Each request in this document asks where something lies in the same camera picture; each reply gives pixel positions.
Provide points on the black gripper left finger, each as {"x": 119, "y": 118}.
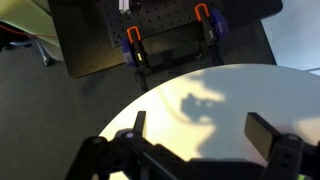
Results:
{"x": 140, "y": 123}

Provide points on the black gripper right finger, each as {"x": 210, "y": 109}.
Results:
{"x": 260, "y": 133}

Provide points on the blue orange bar clamp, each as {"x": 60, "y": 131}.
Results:
{"x": 210, "y": 30}
{"x": 138, "y": 55}

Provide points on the black perforated breadboard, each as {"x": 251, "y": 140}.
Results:
{"x": 160, "y": 20}

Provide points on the small white part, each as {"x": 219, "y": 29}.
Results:
{"x": 124, "y": 6}

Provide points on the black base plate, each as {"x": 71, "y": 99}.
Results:
{"x": 86, "y": 50}

